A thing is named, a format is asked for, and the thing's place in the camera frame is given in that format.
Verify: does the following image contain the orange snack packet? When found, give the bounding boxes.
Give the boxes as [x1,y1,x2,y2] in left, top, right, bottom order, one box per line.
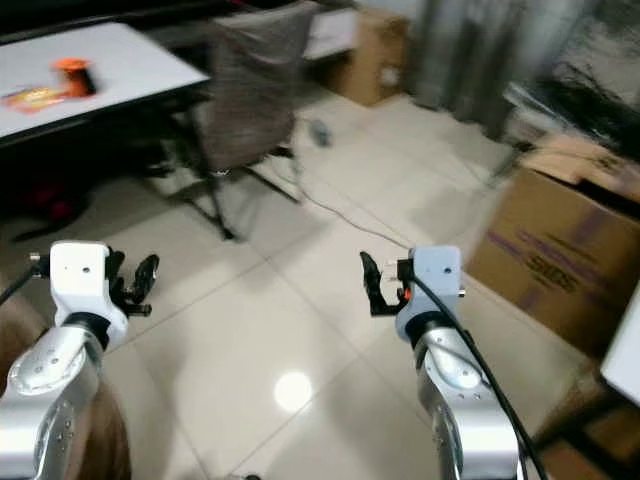
[3,85,66,113]

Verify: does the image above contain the grey fabric chair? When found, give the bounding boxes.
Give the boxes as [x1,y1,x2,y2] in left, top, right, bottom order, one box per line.
[175,0,326,241]

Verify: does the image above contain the grey curtain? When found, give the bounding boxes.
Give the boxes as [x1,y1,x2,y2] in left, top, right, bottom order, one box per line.
[410,0,601,141]

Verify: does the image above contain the black twigs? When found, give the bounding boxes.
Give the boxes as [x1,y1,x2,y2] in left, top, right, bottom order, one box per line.
[525,60,640,151]

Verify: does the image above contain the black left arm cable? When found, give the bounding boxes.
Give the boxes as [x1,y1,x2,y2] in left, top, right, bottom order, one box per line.
[0,256,53,303]

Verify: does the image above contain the white board edge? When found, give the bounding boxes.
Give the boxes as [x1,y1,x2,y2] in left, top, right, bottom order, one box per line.
[600,285,640,406]

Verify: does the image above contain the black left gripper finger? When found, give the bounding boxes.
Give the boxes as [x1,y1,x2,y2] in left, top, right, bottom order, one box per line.
[134,254,161,309]

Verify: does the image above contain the thin grey floor cable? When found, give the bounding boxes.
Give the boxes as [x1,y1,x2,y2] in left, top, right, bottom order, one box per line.
[260,160,473,257]

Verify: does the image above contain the large printed cardboard box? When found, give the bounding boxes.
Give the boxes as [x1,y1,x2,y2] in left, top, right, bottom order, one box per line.
[465,135,640,356]

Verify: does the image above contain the plain cardboard box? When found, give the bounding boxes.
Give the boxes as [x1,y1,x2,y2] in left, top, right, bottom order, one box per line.
[325,8,411,109]

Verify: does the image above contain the white table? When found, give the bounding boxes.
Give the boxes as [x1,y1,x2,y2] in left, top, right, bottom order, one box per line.
[0,22,211,141]

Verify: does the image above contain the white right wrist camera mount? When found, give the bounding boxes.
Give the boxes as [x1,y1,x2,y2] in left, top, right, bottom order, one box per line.
[395,245,463,343]

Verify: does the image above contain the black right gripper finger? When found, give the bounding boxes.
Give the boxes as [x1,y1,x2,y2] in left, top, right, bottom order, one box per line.
[360,250,387,315]

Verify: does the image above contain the red bag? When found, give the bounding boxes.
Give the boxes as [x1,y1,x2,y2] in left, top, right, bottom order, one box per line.
[15,180,91,226]

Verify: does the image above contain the orange spool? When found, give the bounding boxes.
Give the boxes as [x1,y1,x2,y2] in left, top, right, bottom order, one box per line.
[52,56,99,99]

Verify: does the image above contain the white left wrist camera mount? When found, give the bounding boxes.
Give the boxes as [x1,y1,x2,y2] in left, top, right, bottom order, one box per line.
[50,241,129,323]

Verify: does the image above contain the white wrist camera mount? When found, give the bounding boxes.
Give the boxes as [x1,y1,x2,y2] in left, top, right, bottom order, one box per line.
[395,245,463,343]
[50,241,129,323]

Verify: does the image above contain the small grey floor object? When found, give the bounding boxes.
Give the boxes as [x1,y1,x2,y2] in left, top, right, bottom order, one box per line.
[308,118,333,146]

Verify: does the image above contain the white box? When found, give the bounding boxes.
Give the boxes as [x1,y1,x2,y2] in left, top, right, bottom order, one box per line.
[305,8,361,61]

